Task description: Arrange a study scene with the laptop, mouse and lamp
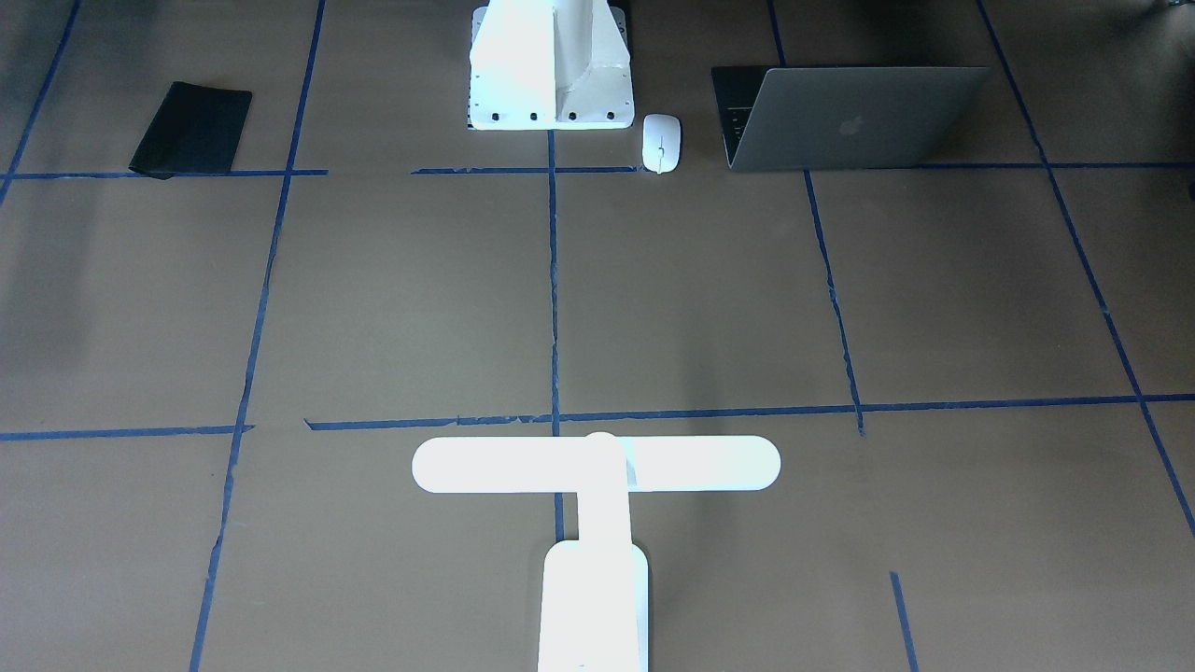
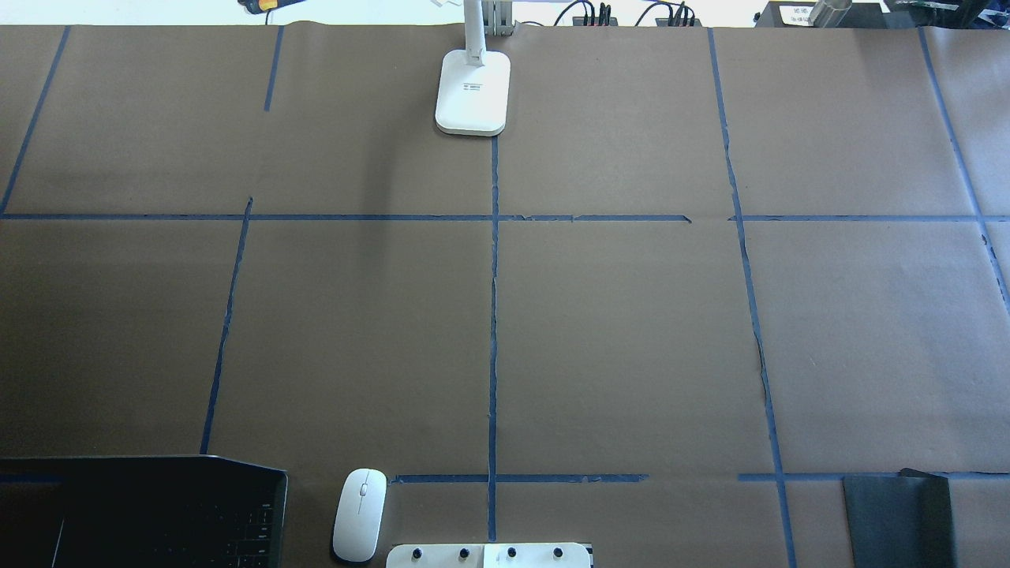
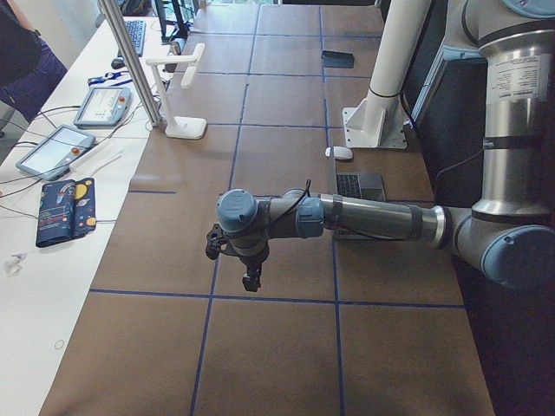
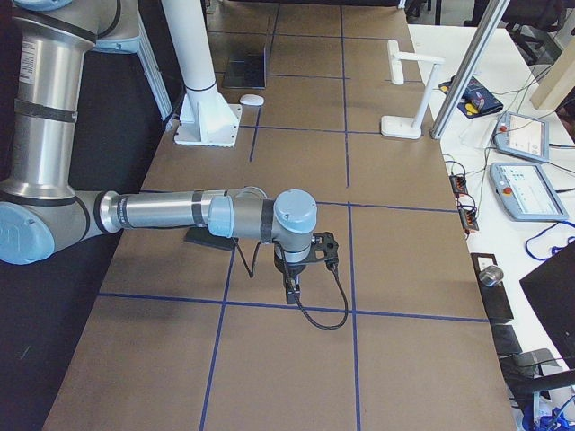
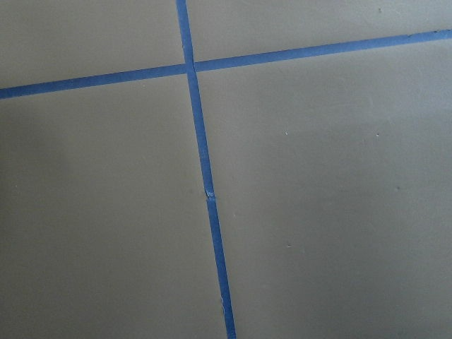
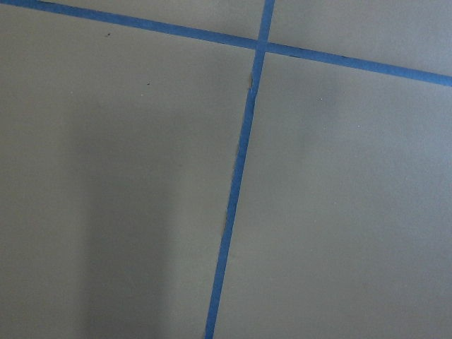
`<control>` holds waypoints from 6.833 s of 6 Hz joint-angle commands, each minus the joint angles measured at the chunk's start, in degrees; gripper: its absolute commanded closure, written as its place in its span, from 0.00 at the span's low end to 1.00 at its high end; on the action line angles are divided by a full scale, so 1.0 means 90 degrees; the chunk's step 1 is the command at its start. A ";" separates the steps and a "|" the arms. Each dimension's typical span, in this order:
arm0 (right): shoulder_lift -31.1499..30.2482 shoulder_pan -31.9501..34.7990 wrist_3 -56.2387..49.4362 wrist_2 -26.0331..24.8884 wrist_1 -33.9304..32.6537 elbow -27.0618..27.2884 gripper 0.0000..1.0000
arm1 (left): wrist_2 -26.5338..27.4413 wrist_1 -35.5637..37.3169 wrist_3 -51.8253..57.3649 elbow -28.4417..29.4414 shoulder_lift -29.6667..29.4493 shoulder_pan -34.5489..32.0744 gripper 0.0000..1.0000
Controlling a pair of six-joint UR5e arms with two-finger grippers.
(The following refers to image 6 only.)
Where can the long blue tape strip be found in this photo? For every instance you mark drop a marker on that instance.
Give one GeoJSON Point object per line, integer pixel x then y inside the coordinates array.
{"type": "Point", "coordinates": [236, 182]}

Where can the crossing blue tape strip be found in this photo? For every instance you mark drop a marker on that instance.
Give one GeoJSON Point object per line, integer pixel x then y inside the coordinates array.
{"type": "Point", "coordinates": [233, 40]}

